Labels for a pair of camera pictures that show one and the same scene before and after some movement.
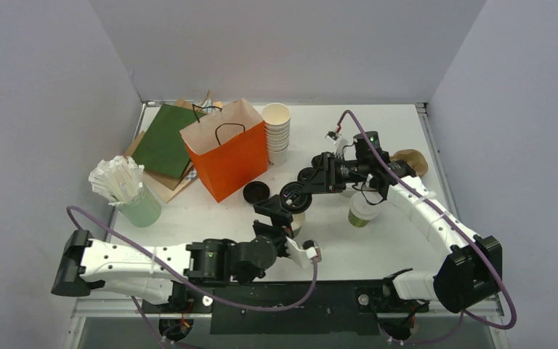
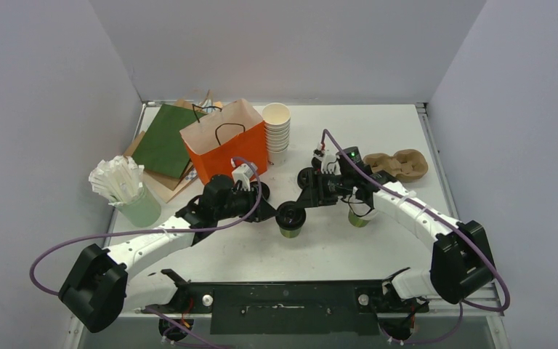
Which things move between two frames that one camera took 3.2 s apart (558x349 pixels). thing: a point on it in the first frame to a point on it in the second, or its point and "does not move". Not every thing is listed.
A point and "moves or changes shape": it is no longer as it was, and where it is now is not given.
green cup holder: (143, 210) does not move
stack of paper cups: (276, 117) does not move
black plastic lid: (295, 198) moves or changes shape
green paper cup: (298, 219) moves or changes shape
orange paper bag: (229, 148) does not move
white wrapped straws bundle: (119, 180) does not move
